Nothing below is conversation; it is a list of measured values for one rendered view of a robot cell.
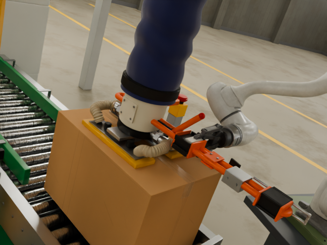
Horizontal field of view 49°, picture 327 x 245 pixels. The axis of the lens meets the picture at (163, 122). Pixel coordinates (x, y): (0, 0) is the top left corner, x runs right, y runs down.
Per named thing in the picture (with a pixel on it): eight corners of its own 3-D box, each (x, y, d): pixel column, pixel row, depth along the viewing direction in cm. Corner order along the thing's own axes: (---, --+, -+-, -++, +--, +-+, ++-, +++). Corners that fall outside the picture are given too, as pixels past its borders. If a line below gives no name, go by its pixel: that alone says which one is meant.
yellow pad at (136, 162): (81, 123, 145) (83, 112, 143) (100, 121, 152) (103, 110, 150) (135, 169, 126) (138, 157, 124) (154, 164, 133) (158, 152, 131)
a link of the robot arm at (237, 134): (237, 150, 144) (228, 153, 140) (219, 139, 150) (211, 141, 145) (245, 131, 141) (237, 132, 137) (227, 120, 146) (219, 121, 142)
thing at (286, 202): (251, 204, 108) (258, 191, 106) (263, 198, 113) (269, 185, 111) (275, 222, 103) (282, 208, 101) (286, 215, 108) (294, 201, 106)
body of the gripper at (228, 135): (235, 132, 137) (222, 135, 131) (227, 151, 141) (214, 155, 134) (220, 123, 142) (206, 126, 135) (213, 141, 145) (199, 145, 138)
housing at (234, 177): (220, 181, 116) (225, 169, 114) (231, 176, 121) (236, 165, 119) (237, 193, 112) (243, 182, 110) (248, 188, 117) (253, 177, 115)
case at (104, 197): (43, 187, 165) (58, 110, 149) (112, 171, 194) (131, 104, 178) (121, 284, 130) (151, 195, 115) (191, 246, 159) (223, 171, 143)
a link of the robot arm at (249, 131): (229, 152, 147) (213, 125, 151) (248, 146, 158) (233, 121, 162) (248, 139, 140) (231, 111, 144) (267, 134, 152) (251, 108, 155)
